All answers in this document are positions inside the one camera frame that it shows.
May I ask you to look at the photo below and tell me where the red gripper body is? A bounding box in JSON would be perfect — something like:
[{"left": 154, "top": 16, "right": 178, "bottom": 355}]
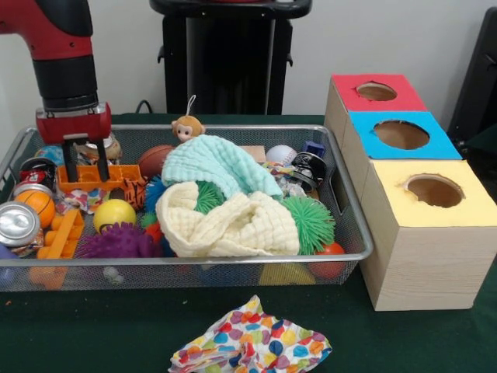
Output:
[{"left": 35, "top": 101, "right": 113, "bottom": 145}]

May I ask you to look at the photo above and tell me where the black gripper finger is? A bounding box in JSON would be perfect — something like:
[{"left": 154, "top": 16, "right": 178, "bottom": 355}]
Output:
[
  {"left": 63, "top": 138, "right": 79, "bottom": 184},
  {"left": 96, "top": 138, "right": 112, "bottom": 182}
]

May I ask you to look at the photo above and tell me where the orange plastic toy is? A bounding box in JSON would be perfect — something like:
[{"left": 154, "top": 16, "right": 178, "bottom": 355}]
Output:
[{"left": 57, "top": 162, "right": 146, "bottom": 194}]

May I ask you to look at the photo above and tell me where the mint green cloth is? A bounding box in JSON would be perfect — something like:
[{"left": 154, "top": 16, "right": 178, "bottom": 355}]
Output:
[{"left": 162, "top": 134, "right": 284, "bottom": 201}]

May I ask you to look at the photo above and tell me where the cream cloth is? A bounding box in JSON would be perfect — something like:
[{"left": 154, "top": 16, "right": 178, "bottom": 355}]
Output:
[{"left": 155, "top": 181, "right": 301, "bottom": 257}]

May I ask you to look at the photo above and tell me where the polka dot cloth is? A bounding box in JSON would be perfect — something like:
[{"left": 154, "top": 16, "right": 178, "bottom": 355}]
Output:
[{"left": 169, "top": 295, "right": 333, "bottom": 373}]

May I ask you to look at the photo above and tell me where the wooden box with three holes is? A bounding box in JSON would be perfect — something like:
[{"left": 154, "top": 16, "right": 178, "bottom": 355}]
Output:
[{"left": 326, "top": 74, "right": 497, "bottom": 312}]

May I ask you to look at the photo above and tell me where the small brown football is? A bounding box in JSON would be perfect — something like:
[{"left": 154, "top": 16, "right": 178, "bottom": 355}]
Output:
[{"left": 138, "top": 145, "right": 176, "bottom": 178}]

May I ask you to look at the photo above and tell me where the small orange basketball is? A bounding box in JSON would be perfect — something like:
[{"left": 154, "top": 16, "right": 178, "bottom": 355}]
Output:
[{"left": 16, "top": 189, "right": 57, "bottom": 228}]

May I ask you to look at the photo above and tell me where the yellow ball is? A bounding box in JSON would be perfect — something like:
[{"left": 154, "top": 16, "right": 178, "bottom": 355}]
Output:
[{"left": 93, "top": 199, "right": 137, "bottom": 232}]

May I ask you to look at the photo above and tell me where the silver tin can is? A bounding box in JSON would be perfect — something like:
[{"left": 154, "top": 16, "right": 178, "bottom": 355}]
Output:
[{"left": 0, "top": 202, "right": 42, "bottom": 257}]

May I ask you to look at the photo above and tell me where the purple spiky ball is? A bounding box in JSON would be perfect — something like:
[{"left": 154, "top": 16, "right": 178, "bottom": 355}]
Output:
[{"left": 78, "top": 224, "right": 162, "bottom": 259}]

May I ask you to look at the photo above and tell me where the brown monkey plush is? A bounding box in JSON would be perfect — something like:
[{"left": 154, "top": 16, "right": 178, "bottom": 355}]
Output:
[{"left": 171, "top": 95, "right": 207, "bottom": 143}]

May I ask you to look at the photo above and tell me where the dark green tablecloth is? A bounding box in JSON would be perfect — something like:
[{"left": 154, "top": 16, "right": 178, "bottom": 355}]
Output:
[{"left": 0, "top": 114, "right": 497, "bottom": 373}]

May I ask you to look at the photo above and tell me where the green spiky ball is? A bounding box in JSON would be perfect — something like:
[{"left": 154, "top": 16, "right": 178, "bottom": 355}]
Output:
[{"left": 283, "top": 194, "right": 336, "bottom": 256}]

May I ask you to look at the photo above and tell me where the side table with green cloth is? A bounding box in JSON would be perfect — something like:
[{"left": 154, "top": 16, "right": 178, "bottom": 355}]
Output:
[{"left": 464, "top": 124, "right": 497, "bottom": 161}]

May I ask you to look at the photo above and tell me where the black upright panel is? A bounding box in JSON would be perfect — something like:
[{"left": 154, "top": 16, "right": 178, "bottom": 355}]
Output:
[{"left": 450, "top": 8, "right": 497, "bottom": 145}]

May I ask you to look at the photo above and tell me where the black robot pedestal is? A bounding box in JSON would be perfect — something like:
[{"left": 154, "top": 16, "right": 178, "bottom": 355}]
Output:
[{"left": 150, "top": 0, "right": 313, "bottom": 116}]

